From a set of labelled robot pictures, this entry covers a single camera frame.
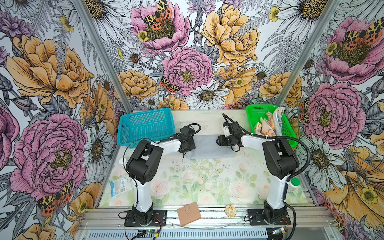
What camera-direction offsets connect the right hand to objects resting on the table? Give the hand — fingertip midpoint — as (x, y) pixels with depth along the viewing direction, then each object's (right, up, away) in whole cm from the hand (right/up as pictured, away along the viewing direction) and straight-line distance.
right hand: (220, 144), depth 100 cm
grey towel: (-9, -2, 0) cm, 10 cm away
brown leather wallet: (-20, -30, -26) cm, 44 cm away
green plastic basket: (+29, +23, +16) cm, 41 cm away
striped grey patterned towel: (+40, +17, +5) cm, 44 cm away
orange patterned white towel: (+33, +12, +5) cm, 36 cm away
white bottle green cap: (+33, -17, -24) cm, 45 cm away
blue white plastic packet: (-59, -21, -16) cm, 64 cm away
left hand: (-19, -3, -2) cm, 20 cm away
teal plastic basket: (-48, +13, +14) cm, 52 cm away
